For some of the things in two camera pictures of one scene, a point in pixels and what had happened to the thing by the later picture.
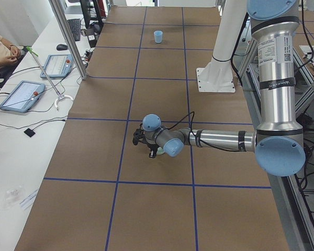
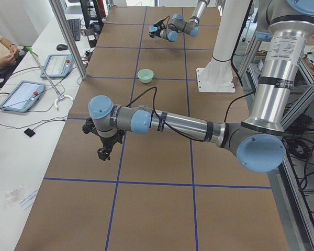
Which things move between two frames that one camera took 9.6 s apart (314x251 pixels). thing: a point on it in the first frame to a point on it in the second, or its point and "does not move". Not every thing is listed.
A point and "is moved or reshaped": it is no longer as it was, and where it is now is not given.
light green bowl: [160, 151] to [145, 75]
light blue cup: [158, 35] is moved or reshaped
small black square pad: [30, 132] does not move
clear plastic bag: [12, 197] does not move
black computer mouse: [62, 47] does not move
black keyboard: [75, 25] does not move
